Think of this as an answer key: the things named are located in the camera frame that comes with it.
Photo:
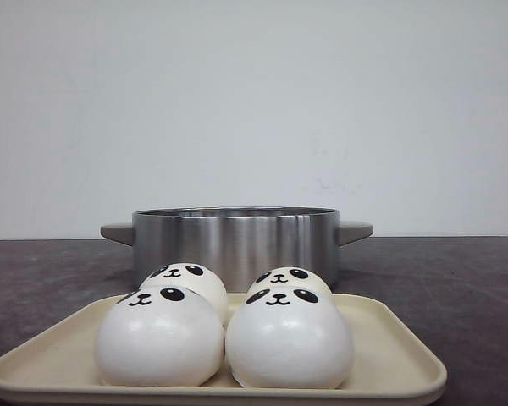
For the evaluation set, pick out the panda bun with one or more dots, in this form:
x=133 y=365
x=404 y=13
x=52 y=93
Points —
x=289 y=337
x=167 y=336
x=195 y=277
x=291 y=276

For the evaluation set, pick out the stainless steel steamer pot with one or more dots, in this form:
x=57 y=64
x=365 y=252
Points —
x=238 y=243

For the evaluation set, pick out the cream rectangular tray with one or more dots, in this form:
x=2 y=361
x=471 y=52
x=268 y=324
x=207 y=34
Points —
x=392 y=367

